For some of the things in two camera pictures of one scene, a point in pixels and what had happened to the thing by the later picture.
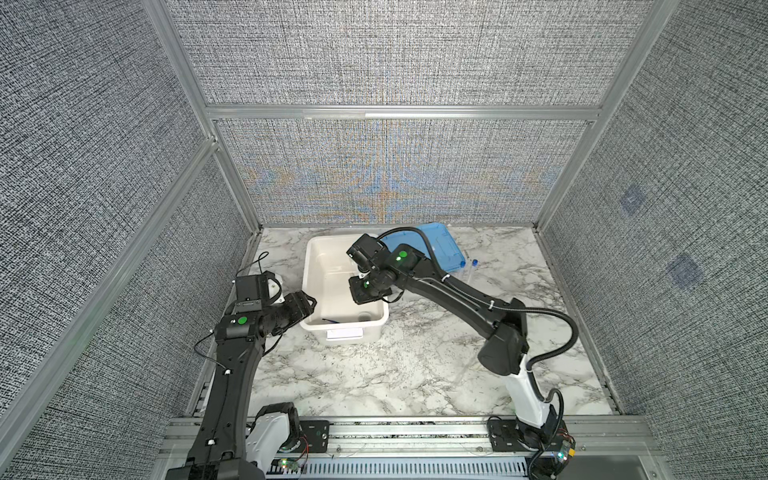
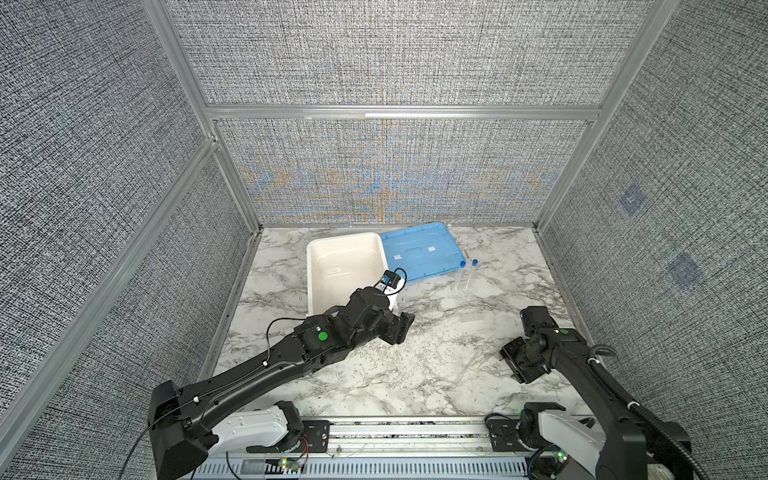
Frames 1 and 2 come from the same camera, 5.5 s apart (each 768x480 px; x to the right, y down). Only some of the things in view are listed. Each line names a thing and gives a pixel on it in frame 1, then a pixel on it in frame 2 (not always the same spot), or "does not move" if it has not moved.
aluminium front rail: [627, 447] does not move
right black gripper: [359, 297] to [519, 372]
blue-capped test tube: [474, 266] does not move
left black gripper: [299, 307] to [398, 327]
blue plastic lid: [443, 247] does not move
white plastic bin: [337, 317] does not move
